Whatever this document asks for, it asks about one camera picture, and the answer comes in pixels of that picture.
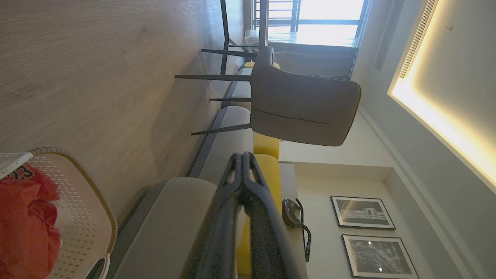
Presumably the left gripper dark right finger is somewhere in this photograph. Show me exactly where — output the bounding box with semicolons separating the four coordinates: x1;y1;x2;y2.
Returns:
243;152;307;279

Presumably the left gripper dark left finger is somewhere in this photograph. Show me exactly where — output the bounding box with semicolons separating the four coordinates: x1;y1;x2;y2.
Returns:
182;153;244;279

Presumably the white perforated laundry basket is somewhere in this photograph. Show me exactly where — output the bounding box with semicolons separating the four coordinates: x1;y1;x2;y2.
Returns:
0;147;118;279

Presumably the grey fabric sofa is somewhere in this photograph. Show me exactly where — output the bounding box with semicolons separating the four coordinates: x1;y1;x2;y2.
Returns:
87;62;310;279

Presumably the yellow sofa cushion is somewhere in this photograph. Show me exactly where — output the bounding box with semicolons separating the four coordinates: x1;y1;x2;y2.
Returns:
245;61;281;71
236;154;282;276
253;132;280;160

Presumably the black framed monochrome picture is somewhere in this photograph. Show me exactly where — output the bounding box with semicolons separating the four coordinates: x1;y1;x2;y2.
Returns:
331;196;396;231
342;234;420;279

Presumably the white garment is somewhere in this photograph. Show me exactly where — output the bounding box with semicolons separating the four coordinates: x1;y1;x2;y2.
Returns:
50;200;72;233

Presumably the red sports jersey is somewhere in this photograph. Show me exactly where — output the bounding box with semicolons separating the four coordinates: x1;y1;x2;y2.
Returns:
0;165;62;279

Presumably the window with dark railing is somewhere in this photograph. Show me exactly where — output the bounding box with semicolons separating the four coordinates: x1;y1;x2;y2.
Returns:
251;0;368;48

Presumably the white ceiling air vent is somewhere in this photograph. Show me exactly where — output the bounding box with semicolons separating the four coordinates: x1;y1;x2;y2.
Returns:
399;0;437;79

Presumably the black bag with strap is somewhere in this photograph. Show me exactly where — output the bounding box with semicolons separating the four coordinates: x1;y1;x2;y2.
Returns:
282;198;312;263

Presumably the black metal table frame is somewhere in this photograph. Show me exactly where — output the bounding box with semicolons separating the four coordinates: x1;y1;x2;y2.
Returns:
220;0;269;75

